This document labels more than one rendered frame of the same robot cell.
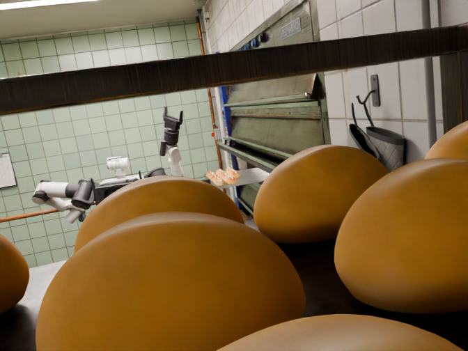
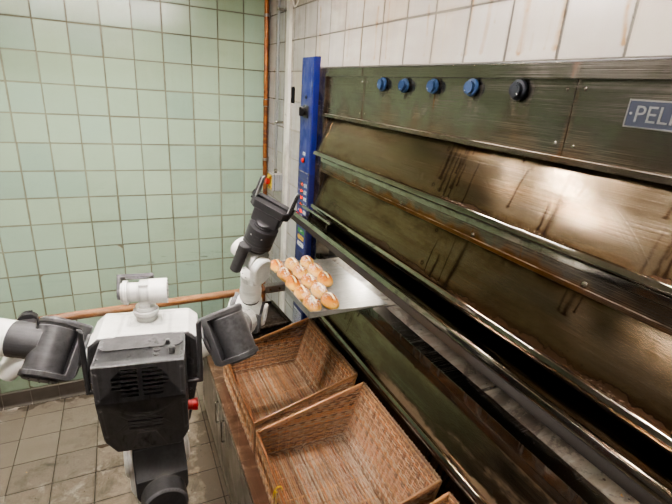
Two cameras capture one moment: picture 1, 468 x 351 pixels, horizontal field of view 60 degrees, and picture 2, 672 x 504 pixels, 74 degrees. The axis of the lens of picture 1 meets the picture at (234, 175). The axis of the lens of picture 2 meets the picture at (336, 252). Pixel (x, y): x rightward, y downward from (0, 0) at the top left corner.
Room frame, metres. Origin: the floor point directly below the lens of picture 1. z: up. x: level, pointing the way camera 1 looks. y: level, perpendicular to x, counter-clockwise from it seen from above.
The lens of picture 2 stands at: (1.18, 0.47, 2.01)
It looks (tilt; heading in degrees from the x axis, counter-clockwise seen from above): 20 degrees down; 344
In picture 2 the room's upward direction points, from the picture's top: 4 degrees clockwise
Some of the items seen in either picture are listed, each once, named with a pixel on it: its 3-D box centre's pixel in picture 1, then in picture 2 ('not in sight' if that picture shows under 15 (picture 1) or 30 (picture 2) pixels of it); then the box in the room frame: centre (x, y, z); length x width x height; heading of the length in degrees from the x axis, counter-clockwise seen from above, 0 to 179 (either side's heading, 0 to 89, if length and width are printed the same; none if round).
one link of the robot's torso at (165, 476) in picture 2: not in sight; (159, 459); (2.23, 0.63, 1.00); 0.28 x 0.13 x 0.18; 11
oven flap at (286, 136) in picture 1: (262, 131); (428, 249); (2.42, -0.21, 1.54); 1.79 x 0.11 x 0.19; 10
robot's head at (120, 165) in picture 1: (120, 166); (147, 295); (2.32, 0.64, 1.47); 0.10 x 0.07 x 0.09; 92
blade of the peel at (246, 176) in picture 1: (233, 176); (321, 281); (2.96, 0.00, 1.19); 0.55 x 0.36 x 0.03; 12
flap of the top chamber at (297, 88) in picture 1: (256, 88); (439, 170); (2.42, -0.21, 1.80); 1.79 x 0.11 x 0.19; 10
